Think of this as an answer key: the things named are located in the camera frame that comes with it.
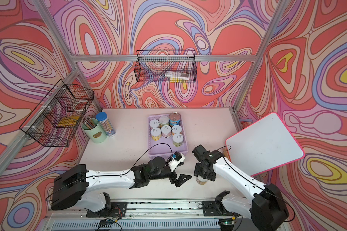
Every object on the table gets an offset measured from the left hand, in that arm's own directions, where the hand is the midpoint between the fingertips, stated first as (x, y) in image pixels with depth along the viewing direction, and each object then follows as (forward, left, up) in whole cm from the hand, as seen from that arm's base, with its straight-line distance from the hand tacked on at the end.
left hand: (188, 171), depth 71 cm
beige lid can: (-1, -8, -10) cm, 13 cm away
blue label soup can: (+40, +7, -5) cm, 41 cm away
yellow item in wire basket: (+20, +61, +16) cm, 66 cm away
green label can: (+26, +5, -10) cm, 28 cm away
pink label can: (+39, +22, -9) cm, 45 cm away
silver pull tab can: (+32, +13, -10) cm, 36 cm away
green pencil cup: (+26, +58, -1) cm, 64 cm away
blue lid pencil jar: (+32, +52, +4) cm, 61 cm away
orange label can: (+33, +6, -9) cm, 35 cm away
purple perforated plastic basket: (+9, +18, +12) cm, 23 cm away
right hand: (0, -9, -11) cm, 14 cm away
